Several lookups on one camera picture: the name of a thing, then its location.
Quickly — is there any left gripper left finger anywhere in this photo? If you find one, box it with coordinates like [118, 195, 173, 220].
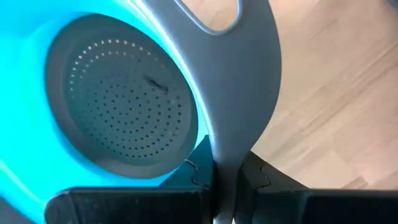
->
[44, 134, 216, 224]

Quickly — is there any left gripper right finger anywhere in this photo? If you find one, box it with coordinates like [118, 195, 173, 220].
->
[235, 151, 398, 224]

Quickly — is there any blue collapsible colander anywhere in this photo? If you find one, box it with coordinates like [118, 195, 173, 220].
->
[0, 0, 282, 224]

